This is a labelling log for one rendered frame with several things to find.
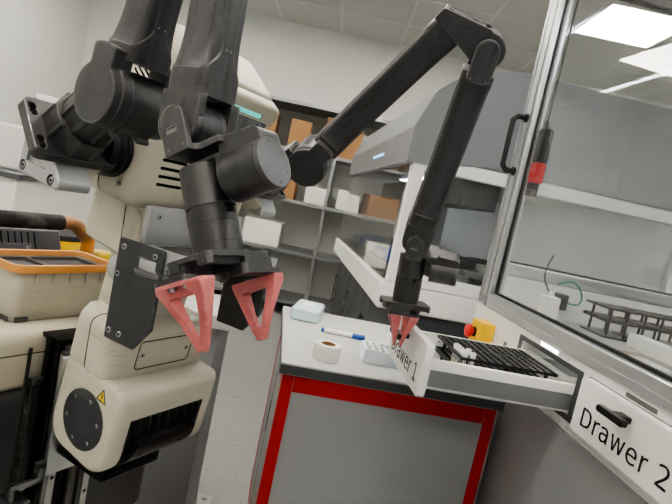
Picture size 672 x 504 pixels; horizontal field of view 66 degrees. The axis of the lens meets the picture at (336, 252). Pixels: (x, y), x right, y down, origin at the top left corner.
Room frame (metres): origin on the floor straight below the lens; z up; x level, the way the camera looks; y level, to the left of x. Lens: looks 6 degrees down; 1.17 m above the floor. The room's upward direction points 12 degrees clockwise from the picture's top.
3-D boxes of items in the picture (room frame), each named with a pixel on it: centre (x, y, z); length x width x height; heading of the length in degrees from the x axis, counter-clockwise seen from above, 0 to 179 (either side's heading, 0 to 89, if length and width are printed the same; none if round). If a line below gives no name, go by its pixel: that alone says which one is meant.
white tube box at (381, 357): (1.40, -0.19, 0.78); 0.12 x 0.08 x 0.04; 95
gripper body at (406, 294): (1.11, -0.17, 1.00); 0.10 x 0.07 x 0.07; 96
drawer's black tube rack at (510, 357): (1.17, -0.41, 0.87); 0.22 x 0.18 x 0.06; 97
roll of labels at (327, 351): (1.32, -0.03, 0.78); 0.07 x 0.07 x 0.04
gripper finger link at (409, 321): (1.11, -0.17, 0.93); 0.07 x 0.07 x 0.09; 6
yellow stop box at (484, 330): (1.51, -0.47, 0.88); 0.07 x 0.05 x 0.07; 7
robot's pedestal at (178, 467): (1.64, 0.40, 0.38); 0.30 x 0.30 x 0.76; 1
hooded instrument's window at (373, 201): (2.93, -0.67, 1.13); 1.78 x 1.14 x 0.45; 7
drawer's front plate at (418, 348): (1.15, -0.21, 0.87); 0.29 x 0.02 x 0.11; 7
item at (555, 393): (1.17, -0.42, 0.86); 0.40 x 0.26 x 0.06; 97
